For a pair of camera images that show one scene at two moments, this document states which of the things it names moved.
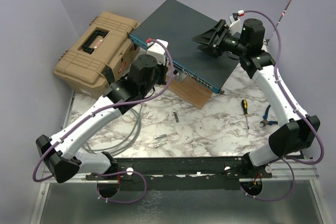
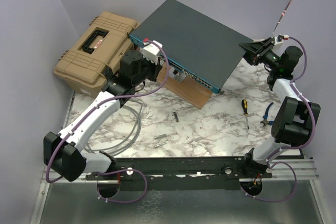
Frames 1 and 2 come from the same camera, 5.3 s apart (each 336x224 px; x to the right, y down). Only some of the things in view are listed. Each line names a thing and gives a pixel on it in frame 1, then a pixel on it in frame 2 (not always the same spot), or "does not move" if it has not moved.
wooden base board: x=190 y=90 does not move
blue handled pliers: x=265 y=121 does not move
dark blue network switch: x=178 y=24 does not move
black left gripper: x=164 y=69 → x=156 y=68
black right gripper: x=221 y=28 → x=251 y=53
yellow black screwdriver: x=244 y=106 does not move
